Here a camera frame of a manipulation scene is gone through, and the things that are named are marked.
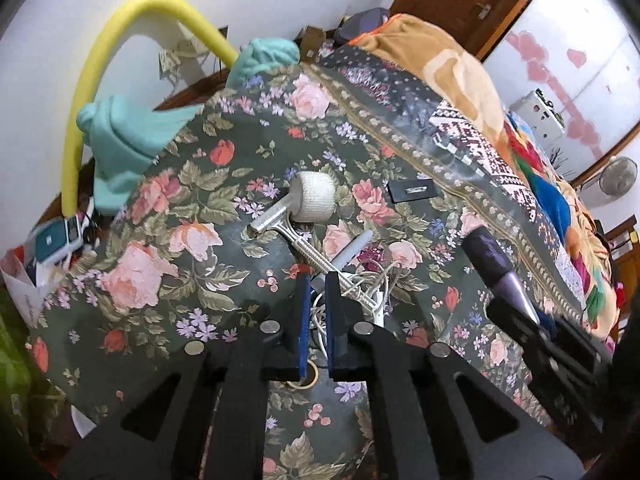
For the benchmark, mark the standing fan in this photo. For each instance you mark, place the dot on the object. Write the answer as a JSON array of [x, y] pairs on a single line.
[[617, 175]]

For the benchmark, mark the dark dried twigs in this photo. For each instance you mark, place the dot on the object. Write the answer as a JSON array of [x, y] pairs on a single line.
[[559, 159]]

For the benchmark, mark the small black box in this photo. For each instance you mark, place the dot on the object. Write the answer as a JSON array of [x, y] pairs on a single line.
[[400, 194]]

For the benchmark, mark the white plastic bag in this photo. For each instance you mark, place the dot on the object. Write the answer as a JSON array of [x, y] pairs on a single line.
[[25, 290]]

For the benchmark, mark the grey pen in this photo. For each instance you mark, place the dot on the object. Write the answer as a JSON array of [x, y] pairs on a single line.
[[355, 247]]

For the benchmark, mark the teal cloth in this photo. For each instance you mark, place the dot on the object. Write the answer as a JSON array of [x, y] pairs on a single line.
[[265, 55], [120, 135]]

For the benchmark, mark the teal small box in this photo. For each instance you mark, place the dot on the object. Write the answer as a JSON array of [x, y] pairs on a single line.
[[50, 240]]

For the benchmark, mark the patchwork bed sheet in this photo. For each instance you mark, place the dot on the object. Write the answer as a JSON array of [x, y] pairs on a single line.
[[465, 135]]

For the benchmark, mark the grey purple bag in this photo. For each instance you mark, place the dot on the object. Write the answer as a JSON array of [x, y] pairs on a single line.
[[360, 22]]

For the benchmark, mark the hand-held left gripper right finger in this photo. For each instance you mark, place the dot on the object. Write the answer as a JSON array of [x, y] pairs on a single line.
[[334, 325]]

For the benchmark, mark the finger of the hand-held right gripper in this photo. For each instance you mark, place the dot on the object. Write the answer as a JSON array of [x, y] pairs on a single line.
[[492, 260]]

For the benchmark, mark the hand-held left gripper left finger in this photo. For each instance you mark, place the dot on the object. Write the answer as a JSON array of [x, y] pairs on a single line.
[[302, 325]]

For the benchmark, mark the orange colourful blanket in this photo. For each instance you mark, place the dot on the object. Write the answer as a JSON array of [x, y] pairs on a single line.
[[450, 60]]

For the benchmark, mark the white small appliance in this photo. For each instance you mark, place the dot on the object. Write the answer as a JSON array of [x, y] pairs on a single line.
[[530, 110]]

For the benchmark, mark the yellow foam tube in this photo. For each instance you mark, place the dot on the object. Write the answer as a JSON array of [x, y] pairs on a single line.
[[150, 2]]

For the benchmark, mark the brown tape roll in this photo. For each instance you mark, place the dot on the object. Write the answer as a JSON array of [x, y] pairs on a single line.
[[316, 375]]

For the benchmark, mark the dark floral blanket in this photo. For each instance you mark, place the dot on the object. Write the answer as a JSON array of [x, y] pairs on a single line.
[[200, 240]]

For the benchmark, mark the white bandage roll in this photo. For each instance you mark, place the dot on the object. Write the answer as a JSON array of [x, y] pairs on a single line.
[[315, 195]]

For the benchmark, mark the white disposable razor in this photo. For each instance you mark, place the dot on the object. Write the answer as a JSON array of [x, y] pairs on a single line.
[[270, 217]]

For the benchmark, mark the cardboard box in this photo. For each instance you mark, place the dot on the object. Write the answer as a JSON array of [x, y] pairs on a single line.
[[312, 37]]

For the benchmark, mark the dark wooden bed frame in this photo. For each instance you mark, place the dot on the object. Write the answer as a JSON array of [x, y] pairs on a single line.
[[200, 92]]

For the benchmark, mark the wardrobe with heart stickers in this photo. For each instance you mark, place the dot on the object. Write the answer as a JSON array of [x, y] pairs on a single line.
[[575, 20]]

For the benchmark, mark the brown wooden furniture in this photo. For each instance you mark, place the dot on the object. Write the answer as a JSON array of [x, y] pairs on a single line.
[[625, 255]]

